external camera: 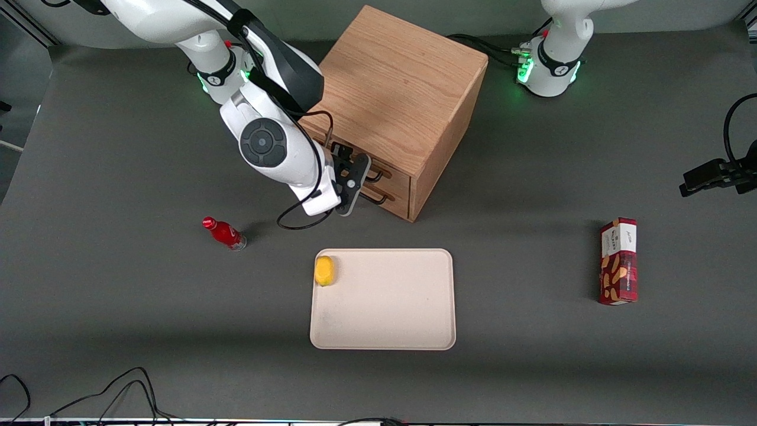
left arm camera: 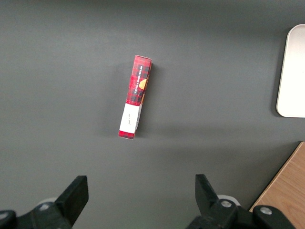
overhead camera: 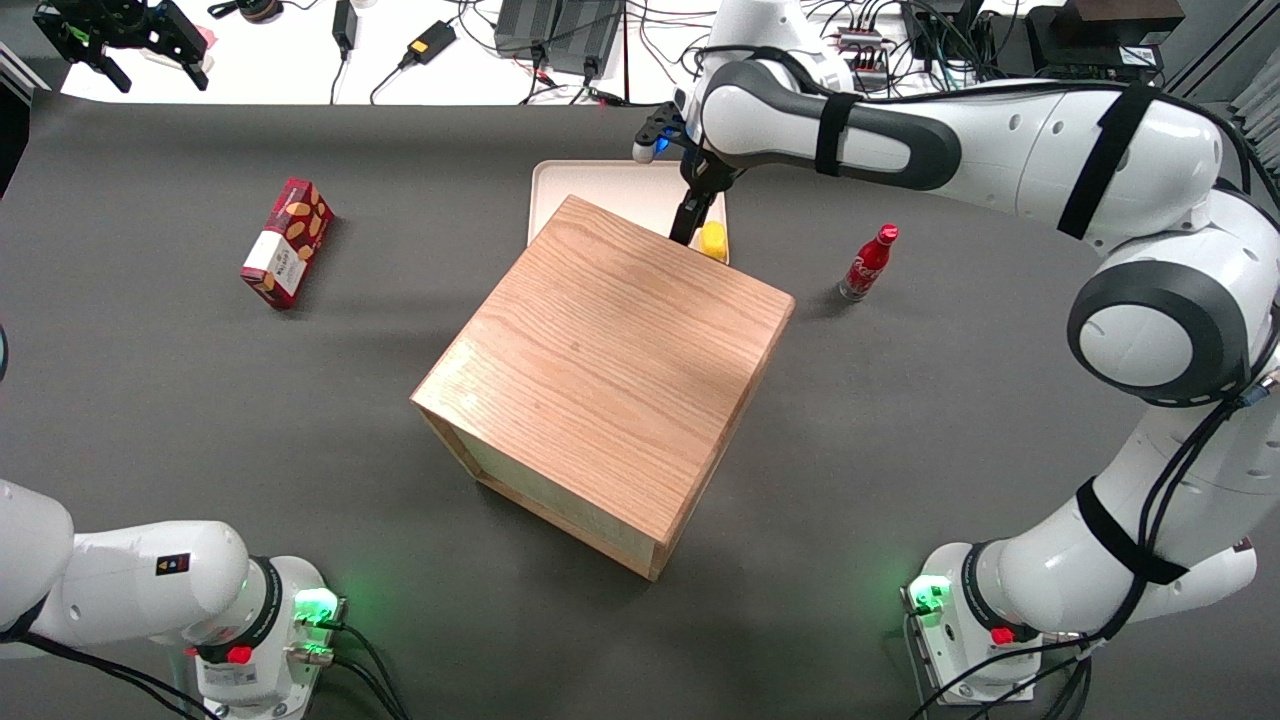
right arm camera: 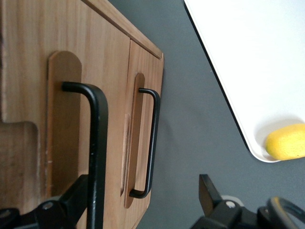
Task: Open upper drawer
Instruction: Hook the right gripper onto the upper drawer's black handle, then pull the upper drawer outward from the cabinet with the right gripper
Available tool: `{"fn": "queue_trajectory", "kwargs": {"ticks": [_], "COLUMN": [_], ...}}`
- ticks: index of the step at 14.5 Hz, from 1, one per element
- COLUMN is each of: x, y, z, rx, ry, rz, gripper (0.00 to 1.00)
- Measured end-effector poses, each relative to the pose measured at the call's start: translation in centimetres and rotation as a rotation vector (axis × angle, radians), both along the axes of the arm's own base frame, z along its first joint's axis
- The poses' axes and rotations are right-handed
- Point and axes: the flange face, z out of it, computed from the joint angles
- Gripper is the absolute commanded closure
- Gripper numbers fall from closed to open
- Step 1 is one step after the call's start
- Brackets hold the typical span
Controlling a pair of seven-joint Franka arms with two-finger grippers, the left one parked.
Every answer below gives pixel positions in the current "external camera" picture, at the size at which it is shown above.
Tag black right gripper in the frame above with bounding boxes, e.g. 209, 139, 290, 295
329, 142, 363, 180

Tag small red cola bottle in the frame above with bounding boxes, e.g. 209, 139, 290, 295
202, 217, 247, 251

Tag wooden drawer cabinet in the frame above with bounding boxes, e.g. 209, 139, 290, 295
300, 5, 489, 223

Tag black looped camera cable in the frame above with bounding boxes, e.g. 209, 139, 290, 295
723, 93, 757, 169

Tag red snack box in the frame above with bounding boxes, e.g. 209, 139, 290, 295
597, 217, 639, 306

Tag black camera clamp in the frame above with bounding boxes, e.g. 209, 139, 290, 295
679, 140, 757, 198

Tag yellow lemon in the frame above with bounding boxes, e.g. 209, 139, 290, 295
314, 256, 335, 287

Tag black base cable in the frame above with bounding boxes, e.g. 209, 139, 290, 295
447, 34, 533, 69

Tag black floor cable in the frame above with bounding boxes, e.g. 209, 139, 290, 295
47, 367, 184, 426
95, 380, 160, 426
337, 417, 409, 426
0, 374, 31, 424

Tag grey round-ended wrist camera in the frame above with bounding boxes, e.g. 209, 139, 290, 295
335, 153, 373, 217

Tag beige plastic tray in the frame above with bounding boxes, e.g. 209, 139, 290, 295
309, 248, 457, 351

